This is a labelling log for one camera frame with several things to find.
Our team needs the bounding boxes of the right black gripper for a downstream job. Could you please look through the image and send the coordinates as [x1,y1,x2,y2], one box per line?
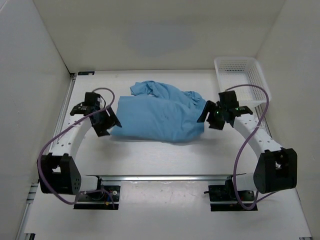
[197,100,227,130]

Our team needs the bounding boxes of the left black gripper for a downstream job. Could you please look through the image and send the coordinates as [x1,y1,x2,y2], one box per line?
[92,104,121,137]

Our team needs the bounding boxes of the light blue shorts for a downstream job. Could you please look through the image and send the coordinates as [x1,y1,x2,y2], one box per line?
[111,80,206,143]

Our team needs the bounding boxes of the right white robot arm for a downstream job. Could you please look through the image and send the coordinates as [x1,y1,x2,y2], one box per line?
[197,90,298,200]

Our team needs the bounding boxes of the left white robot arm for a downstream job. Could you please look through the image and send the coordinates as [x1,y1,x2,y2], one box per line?
[37,91,121,200]

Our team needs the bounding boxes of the white plastic mesh basket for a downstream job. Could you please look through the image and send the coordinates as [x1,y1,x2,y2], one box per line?
[214,56,272,109]

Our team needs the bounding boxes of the blue label sticker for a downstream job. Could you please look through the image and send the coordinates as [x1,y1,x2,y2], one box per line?
[77,71,95,76]

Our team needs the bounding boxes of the aluminium left rail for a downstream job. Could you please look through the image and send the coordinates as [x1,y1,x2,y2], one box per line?
[53,73,77,137]

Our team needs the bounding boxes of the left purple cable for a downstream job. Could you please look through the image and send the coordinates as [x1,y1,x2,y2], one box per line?
[36,87,116,210]

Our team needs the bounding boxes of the aluminium front rail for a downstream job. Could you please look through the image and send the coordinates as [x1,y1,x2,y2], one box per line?
[99,173,233,183]

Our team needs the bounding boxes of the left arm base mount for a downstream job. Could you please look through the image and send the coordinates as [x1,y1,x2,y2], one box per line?
[73,179,121,211]

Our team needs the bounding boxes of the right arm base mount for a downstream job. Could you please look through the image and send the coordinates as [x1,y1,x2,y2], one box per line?
[203,185,256,212]

